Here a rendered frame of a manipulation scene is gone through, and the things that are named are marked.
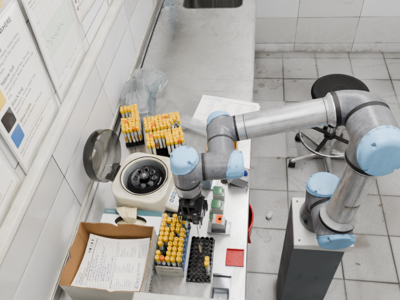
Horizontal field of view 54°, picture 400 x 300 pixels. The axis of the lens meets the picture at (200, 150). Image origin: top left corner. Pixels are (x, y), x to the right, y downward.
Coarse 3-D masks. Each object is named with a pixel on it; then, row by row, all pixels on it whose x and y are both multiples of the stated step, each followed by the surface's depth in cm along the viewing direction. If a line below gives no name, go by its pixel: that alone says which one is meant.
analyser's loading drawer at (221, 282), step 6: (216, 276) 137; (222, 276) 137; (228, 276) 136; (216, 282) 136; (222, 282) 136; (228, 282) 136; (216, 288) 132; (222, 288) 132; (228, 288) 131; (216, 294) 134; (222, 294) 133; (228, 294) 132
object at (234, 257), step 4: (228, 248) 148; (232, 248) 148; (228, 252) 147; (232, 252) 147; (236, 252) 147; (240, 252) 147; (244, 252) 146; (228, 256) 146; (232, 256) 146; (236, 256) 146; (240, 256) 146; (228, 260) 145; (232, 260) 145; (236, 260) 145; (240, 260) 145; (228, 264) 144; (232, 264) 143; (236, 264) 144; (240, 264) 144
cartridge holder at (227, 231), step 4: (208, 224) 154; (228, 224) 154; (208, 228) 153; (224, 228) 150; (228, 228) 153; (208, 232) 152; (212, 232) 152; (216, 232) 152; (220, 232) 151; (224, 232) 151; (228, 232) 151
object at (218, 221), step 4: (216, 216) 149; (220, 216) 149; (224, 216) 150; (212, 220) 148; (216, 220) 148; (220, 220) 148; (224, 220) 149; (212, 224) 148; (216, 224) 148; (220, 224) 148; (224, 224) 150; (212, 228) 151; (216, 228) 150; (220, 228) 150
